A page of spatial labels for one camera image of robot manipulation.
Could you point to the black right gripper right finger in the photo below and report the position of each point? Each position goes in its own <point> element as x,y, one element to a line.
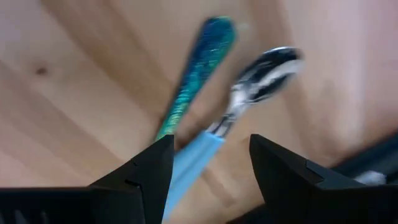
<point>295,193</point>

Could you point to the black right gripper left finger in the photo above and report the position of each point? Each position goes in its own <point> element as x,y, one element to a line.
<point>140,193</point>

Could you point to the rainbow iridescent metal spoon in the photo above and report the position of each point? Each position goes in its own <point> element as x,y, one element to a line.
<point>205,59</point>

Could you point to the black aluminium table frame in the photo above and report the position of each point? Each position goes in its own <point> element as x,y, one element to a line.
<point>373,158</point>

